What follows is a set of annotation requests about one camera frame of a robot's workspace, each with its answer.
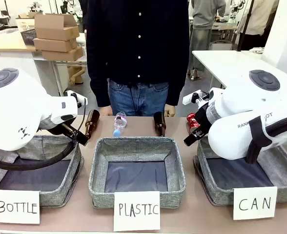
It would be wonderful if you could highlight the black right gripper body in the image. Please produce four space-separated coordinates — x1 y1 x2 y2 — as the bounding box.
193 105 212 134

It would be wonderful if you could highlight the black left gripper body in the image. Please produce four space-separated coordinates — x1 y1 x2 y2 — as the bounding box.
43 121 76 139

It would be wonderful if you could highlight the crushed red can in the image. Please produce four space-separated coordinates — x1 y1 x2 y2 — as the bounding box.
186 112 201 135

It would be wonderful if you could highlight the brown glass bottle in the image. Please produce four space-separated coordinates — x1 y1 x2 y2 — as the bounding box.
84 109 101 140
153 111 167 137

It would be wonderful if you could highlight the small clear plastic bottle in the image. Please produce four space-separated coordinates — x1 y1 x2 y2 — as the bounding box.
112 111 128 137

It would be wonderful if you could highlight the person's left forearm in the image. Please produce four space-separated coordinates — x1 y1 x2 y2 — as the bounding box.
167 43 191 107

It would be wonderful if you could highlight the person's right forearm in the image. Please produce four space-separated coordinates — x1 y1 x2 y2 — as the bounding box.
86 43 110 108

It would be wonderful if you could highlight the grey fabric plastic basket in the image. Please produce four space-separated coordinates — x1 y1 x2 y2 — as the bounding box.
88 136 187 209

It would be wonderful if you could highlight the grey fabric bottle basket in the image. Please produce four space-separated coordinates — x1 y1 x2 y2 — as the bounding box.
0 135 85 208

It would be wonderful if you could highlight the grey fabric can basket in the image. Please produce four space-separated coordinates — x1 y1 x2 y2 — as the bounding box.
193 136 287 207

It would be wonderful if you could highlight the white paper label CAN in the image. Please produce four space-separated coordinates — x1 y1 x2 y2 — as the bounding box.
232 186 278 221

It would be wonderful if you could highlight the black mesh basket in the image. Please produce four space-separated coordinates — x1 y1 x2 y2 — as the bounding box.
20 28 37 46

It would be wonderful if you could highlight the person's left hand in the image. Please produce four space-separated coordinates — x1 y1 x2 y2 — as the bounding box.
164 104 177 118

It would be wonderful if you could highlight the person's right hand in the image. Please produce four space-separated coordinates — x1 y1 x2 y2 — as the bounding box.
99 105 113 117

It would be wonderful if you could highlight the white side table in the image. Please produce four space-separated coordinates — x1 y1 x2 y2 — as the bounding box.
191 49 287 90

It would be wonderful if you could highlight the flat closed cardboard box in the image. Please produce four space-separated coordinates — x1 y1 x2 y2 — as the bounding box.
33 37 79 53
41 46 84 62

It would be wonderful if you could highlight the white paper label BOTTLE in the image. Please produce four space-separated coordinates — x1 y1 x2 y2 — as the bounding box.
0 189 41 225

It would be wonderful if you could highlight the white paper label PLASTIC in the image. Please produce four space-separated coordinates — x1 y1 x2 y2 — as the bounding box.
113 191 161 232

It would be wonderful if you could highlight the person in dark shirt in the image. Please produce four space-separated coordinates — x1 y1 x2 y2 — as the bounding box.
85 0 191 117

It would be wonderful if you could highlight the bystander in grey sweater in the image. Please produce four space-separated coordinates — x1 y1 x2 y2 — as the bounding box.
189 0 227 81

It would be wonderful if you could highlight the open cardboard box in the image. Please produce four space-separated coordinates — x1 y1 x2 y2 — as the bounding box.
34 13 81 41

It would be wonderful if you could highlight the beige wooden table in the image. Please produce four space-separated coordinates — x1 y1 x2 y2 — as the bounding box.
0 31 38 52

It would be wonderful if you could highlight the black stand pole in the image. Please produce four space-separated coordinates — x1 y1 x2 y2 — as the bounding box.
236 0 254 52

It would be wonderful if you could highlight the white plastic crate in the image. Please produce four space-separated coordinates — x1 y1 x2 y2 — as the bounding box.
15 17 36 31

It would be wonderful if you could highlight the bystander in beige jacket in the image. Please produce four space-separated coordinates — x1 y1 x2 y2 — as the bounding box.
238 0 280 51

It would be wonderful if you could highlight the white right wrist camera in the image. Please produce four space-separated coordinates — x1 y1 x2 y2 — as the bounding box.
182 90 210 106

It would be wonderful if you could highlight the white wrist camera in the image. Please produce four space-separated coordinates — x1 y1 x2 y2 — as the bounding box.
182 90 210 106
64 89 88 109

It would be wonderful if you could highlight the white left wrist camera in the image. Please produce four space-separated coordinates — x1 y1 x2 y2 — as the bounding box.
64 89 88 109

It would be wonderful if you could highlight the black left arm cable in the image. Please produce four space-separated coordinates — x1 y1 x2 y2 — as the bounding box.
0 97 88 171

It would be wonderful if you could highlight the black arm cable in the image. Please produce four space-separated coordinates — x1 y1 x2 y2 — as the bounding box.
0 97 88 171
263 114 287 147

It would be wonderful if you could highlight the black velcro cable strap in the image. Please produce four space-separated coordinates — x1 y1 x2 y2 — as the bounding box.
245 116 269 164

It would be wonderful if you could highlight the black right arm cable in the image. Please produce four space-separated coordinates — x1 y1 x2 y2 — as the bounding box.
263 114 287 147

